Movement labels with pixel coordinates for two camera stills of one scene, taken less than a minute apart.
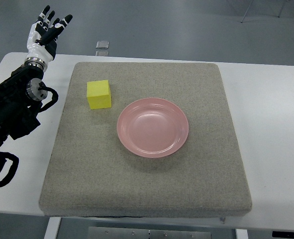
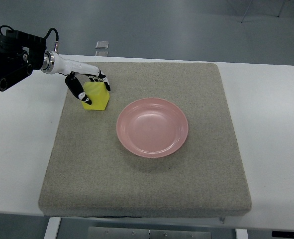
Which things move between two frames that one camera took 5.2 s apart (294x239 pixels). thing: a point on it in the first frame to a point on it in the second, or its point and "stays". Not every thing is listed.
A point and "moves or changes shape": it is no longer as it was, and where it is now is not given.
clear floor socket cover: [102, 44] stays
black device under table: [290, 235] stays
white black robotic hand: [42, 38] to [52, 63]
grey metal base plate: [145, 232] stays
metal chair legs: [280, 11] stays
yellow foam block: [98, 94] moves or changes shape
